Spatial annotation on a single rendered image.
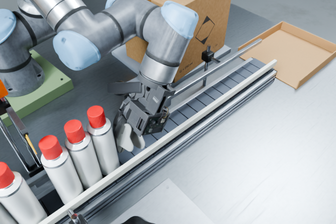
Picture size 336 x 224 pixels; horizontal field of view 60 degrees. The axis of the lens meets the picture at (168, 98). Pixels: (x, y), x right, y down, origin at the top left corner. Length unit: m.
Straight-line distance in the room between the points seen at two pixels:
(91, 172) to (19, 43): 0.46
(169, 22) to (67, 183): 0.38
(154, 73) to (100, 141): 0.18
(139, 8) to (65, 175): 0.36
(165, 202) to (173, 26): 0.39
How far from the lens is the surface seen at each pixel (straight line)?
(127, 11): 0.59
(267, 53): 1.22
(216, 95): 0.92
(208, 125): 0.86
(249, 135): 0.89
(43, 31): 0.98
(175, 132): 0.76
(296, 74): 1.15
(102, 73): 1.09
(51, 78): 1.06
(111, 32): 0.56
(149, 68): 0.58
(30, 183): 0.69
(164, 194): 0.70
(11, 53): 0.96
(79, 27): 0.55
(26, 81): 1.01
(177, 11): 0.55
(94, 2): 1.58
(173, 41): 0.56
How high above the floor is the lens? 1.51
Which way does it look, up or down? 44 degrees down
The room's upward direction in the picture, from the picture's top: straight up
